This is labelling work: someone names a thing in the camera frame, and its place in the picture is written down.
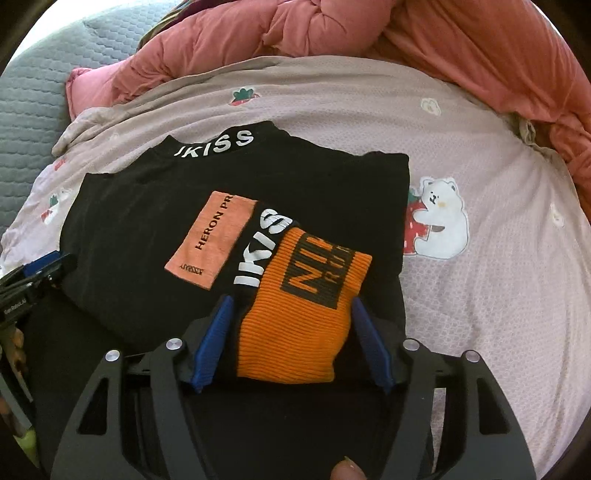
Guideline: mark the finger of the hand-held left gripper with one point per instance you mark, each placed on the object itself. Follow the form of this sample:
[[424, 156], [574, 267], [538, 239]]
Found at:
[[25, 282], [46, 264]]

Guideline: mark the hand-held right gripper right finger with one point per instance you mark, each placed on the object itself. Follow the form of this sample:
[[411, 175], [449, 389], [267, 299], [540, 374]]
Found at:
[[371, 346]]

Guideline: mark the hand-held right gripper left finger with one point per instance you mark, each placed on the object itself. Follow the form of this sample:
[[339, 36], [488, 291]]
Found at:
[[212, 341]]

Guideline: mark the black sweater with orange cuffs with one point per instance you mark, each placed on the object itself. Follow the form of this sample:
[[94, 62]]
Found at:
[[115, 240]]

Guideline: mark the person's left hand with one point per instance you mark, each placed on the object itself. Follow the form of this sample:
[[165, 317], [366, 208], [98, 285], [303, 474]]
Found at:
[[17, 344]]

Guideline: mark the person's right hand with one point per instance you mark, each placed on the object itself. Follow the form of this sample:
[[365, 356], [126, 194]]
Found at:
[[347, 468]]

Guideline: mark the pale printed blanket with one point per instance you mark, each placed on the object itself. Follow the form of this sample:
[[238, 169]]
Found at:
[[461, 323]]

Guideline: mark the striped colourful cloth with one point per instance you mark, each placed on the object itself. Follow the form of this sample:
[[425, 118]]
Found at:
[[173, 11]]

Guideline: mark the pink quilt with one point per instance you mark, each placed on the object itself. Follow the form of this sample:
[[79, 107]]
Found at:
[[461, 41]]

